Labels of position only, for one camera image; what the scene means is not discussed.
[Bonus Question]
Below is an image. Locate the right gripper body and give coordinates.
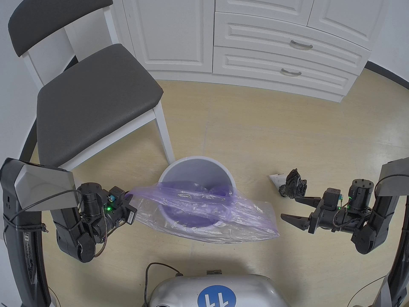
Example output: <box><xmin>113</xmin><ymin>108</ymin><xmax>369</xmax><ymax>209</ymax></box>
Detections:
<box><xmin>308</xmin><ymin>203</ymin><xmax>351</xmax><ymax>235</ymax></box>

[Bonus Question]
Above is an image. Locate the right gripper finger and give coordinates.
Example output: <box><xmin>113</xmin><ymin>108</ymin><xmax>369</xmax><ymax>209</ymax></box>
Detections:
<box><xmin>294</xmin><ymin>196</ymin><xmax>322</xmax><ymax>208</ymax></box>
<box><xmin>280</xmin><ymin>214</ymin><xmax>310</xmax><ymax>231</ymax></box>

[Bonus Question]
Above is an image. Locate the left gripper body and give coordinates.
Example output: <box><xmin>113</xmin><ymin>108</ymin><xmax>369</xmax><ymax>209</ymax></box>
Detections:
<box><xmin>103</xmin><ymin>201</ymin><xmax>138</xmax><ymax>233</ymax></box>

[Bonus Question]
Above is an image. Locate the purple plastic bag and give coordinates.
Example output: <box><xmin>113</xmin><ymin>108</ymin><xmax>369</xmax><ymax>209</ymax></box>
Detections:
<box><xmin>126</xmin><ymin>180</ymin><xmax>280</xmax><ymax>245</ymax></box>

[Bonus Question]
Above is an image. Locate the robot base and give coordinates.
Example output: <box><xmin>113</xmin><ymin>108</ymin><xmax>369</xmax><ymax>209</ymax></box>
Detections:
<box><xmin>150</xmin><ymin>269</ymin><xmax>286</xmax><ymax>307</ymax></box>

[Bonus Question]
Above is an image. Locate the crumpled black plastic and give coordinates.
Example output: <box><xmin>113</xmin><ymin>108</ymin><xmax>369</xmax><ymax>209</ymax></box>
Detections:
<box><xmin>279</xmin><ymin>168</ymin><xmax>308</xmax><ymax>199</ymax></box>

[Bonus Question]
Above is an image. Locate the white trash bin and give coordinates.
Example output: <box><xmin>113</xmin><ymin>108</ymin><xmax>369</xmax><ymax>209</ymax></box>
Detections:
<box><xmin>158</xmin><ymin>156</ymin><xmax>236</xmax><ymax>236</ymax></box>

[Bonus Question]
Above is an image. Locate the crumpled white paper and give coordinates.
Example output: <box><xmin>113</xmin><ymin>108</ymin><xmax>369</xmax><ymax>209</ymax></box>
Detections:
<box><xmin>269</xmin><ymin>173</ymin><xmax>288</xmax><ymax>189</ymax></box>

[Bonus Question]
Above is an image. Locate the white chair with grey cushions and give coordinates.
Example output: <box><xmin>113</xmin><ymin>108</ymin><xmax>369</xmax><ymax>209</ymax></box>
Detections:
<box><xmin>8</xmin><ymin>0</ymin><xmax>176</xmax><ymax>173</ymax></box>

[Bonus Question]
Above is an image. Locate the white wardrobe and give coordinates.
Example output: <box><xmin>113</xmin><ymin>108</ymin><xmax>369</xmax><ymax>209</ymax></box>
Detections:
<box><xmin>110</xmin><ymin>0</ymin><xmax>385</xmax><ymax>103</ymax></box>

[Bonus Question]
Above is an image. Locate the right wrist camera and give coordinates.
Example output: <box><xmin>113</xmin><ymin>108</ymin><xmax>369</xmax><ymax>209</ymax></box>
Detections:
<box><xmin>323</xmin><ymin>188</ymin><xmax>341</xmax><ymax>211</ymax></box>

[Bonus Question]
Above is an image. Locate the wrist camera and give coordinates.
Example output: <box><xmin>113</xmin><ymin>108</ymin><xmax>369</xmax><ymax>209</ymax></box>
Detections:
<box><xmin>323</xmin><ymin>188</ymin><xmax>341</xmax><ymax>211</ymax></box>
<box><xmin>108</xmin><ymin>186</ymin><xmax>127</xmax><ymax>204</ymax></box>

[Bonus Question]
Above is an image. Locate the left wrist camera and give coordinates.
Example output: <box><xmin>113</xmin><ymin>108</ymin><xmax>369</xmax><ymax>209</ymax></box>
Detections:
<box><xmin>108</xmin><ymin>186</ymin><xmax>127</xmax><ymax>204</ymax></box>

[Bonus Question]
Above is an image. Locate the black cable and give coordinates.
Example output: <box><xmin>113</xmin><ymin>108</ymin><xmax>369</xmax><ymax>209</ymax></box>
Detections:
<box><xmin>144</xmin><ymin>262</ymin><xmax>183</xmax><ymax>307</ymax></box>

